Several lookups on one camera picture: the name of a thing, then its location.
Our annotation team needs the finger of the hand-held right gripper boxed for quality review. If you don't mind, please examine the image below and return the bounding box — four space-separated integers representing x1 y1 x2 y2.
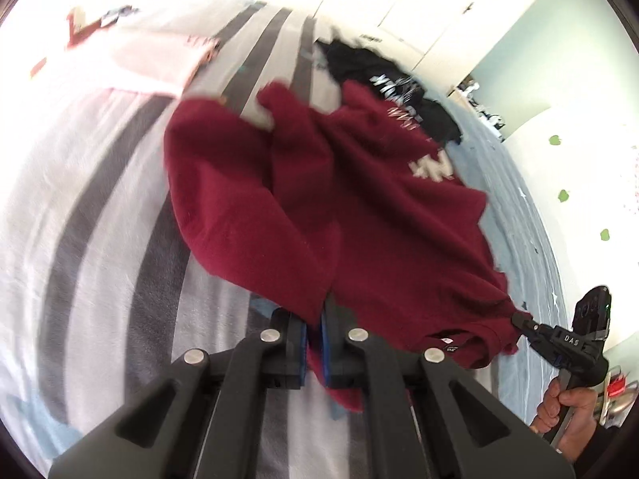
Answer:
512 312 556 356

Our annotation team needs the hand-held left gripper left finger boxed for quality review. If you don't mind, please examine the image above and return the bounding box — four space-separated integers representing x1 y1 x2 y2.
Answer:
48 308 308 479

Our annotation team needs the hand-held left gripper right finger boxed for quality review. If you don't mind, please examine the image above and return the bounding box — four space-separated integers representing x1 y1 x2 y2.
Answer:
319 293 575 479

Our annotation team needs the dark red shirt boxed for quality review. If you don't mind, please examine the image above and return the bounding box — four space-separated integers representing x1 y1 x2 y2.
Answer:
164 80 532 415

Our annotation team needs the person's right forearm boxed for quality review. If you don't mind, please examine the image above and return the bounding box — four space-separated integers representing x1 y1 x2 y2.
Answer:
573 419 621 479

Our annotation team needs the person's right hand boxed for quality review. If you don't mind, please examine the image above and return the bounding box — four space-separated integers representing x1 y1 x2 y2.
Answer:
529 376 600 462

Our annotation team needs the red object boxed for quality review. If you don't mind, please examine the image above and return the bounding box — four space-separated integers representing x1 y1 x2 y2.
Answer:
605 373 629 401

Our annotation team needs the small white desk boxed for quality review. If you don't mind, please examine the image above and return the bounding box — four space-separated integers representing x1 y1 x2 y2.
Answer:
456 74 506 138

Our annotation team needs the grey striped star bedsheet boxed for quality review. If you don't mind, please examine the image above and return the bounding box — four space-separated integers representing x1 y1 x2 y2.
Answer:
0 0 570 479

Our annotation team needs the black printed shirt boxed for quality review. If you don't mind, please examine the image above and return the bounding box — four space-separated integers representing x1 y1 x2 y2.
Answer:
319 40 462 145

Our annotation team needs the pink folded shirt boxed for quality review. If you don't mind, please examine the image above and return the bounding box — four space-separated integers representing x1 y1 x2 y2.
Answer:
107 25 220 97

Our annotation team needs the white wardrobe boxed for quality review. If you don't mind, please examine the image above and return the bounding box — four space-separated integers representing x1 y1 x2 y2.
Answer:
240 0 552 91

